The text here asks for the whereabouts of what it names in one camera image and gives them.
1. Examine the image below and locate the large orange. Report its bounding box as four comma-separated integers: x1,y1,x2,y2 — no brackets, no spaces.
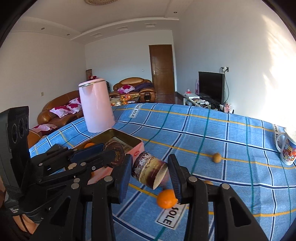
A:
84,143,95,149

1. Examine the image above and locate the dark passion fruit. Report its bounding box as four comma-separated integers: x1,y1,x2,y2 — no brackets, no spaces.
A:
103,140,125,168

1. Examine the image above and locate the black power cable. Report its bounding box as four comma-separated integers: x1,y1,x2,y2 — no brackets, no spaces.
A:
222,67,231,105

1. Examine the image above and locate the pink floral cushion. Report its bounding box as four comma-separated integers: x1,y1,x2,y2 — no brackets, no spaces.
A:
50,97,82,118

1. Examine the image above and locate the small orange tangerine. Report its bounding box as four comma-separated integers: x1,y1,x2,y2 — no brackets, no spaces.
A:
157,189,178,209

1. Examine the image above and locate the brown leather armchair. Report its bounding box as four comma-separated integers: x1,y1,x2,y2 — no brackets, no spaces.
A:
109,77,156,102

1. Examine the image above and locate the pink electric kettle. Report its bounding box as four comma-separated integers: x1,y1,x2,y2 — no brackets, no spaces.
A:
79,78,115,133

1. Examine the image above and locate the small brown longan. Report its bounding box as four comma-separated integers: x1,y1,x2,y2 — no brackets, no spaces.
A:
212,153,222,163

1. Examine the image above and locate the left hand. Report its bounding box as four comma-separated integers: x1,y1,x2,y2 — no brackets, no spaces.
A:
1,180,39,234

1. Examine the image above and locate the low tv stand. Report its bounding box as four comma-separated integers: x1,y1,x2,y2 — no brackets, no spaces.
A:
175,92,234,113

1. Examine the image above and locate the black television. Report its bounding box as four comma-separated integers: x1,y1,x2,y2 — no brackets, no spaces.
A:
199,71,225,104

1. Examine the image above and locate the brown wooden door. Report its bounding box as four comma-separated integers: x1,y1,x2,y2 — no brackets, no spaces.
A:
149,45,175,95

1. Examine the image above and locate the brown leather sofa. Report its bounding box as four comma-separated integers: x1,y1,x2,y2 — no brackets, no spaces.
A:
37,90,83,128

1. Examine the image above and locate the white cartoon mug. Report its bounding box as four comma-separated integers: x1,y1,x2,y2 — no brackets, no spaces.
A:
275,128,296,166

